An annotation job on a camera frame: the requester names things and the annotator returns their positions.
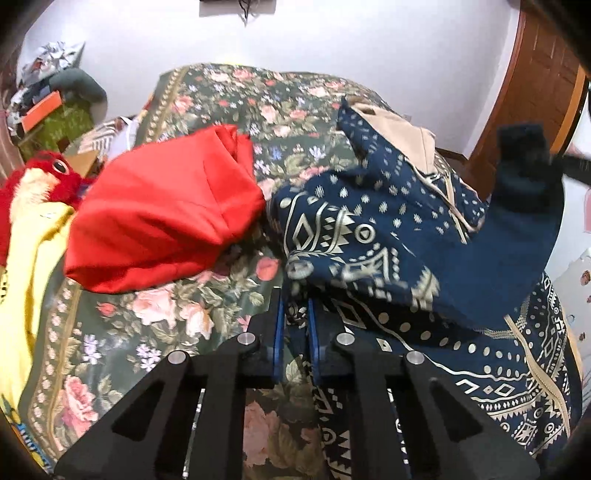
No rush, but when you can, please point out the navy patterned hooded jacket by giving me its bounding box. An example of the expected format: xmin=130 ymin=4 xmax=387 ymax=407
xmin=270 ymin=102 xmax=582 ymax=467

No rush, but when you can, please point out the brown wooden door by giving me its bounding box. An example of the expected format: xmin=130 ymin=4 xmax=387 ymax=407
xmin=466 ymin=1 xmax=588 ymax=199

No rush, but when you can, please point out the white suitcase with stickers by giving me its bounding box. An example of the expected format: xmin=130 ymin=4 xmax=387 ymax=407
xmin=549 ymin=248 xmax=591 ymax=370

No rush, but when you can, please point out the floral green bedspread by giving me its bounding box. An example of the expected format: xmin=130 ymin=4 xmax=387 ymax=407
xmin=18 ymin=63 xmax=463 ymax=480

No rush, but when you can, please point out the red folded garment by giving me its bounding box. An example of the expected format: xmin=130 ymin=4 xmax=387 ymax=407
xmin=64 ymin=124 xmax=266 ymax=293

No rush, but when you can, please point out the yellow garment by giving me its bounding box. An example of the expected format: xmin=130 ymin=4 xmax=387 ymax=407
xmin=1 ymin=202 xmax=80 ymax=470

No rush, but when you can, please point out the patchwork pillow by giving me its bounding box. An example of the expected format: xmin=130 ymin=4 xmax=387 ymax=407
xmin=76 ymin=116 xmax=140 ymax=163

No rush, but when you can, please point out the red plush toy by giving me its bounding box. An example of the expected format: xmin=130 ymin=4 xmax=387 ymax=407
xmin=1 ymin=151 xmax=95 ymax=267

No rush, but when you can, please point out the green storage box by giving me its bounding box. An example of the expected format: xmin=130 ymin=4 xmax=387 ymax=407
xmin=17 ymin=101 xmax=94 ymax=161

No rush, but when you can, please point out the grey pillow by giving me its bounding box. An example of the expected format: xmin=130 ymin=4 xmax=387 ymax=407
xmin=48 ymin=68 xmax=108 ymax=123

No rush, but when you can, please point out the orange box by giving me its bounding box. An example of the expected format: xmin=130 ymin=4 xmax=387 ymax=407
xmin=21 ymin=91 xmax=62 ymax=133

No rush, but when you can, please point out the pile of clutter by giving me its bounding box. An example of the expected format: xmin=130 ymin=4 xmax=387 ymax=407
xmin=9 ymin=41 xmax=85 ymax=115

